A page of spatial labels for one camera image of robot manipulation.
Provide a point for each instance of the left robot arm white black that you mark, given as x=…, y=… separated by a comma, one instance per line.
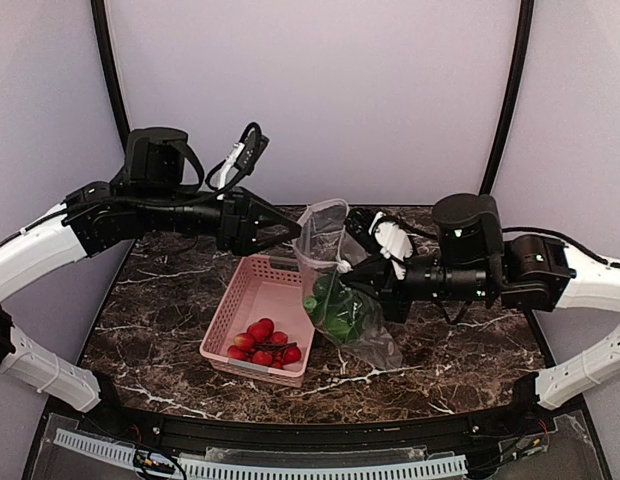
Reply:
x=161, y=187

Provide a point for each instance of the black frame post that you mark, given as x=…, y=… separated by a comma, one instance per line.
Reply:
x=109, y=69
x=510, y=97

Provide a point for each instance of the black front frame rail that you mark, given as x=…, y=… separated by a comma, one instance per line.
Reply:
x=197, y=409

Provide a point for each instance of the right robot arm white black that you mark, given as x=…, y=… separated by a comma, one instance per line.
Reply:
x=538, y=270

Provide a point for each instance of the white slotted cable duct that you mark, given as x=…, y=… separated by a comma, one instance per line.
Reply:
x=240, y=464

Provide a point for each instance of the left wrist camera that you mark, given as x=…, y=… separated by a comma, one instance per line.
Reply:
x=239, y=163

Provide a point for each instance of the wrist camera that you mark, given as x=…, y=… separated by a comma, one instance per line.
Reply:
x=381, y=235
x=239, y=163

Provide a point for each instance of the clear zip top bag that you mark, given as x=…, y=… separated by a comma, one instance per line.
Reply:
x=325, y=247

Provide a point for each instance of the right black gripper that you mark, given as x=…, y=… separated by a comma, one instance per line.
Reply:
x=388, y=288

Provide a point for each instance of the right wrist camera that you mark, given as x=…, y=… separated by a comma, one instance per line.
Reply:
x=381, y=235

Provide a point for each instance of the pink plastic basket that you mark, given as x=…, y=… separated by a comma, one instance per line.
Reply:
x=262, y=286

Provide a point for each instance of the black frame post left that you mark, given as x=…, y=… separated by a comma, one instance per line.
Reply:
x=109, y=69

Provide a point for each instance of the toy bok choy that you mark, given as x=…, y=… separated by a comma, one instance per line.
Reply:
x=336, y=315

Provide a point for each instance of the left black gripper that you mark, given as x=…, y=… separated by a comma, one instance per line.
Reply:
x=235, y=223

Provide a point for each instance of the red toy strawberry bunch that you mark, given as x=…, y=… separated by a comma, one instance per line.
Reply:
x=262, y=344

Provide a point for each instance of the black frame post right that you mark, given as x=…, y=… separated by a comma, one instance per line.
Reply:
x=510, y=97

